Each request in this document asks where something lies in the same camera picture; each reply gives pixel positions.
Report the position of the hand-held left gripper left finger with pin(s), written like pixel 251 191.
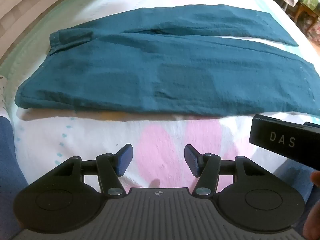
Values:
pixel 125 160

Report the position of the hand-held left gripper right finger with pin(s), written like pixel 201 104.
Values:
pixel 191 160

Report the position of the teal pants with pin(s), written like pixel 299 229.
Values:
pixel 175 80

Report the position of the person's right forearm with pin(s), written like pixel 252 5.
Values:
pixel 313 222

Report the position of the person's right hand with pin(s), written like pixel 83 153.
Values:
pixel 315 179

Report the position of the white pastel printed bed sheet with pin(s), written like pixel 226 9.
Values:
pixel 75 135

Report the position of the person's blue trouser leg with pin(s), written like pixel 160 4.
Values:
pixel 10 160

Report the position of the wooden table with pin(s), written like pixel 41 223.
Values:
pixel 308 12

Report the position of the white patterned cloth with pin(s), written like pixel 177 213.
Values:
pixel 2 90

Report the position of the beige panelled headboard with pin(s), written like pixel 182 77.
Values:
pixel 20 7

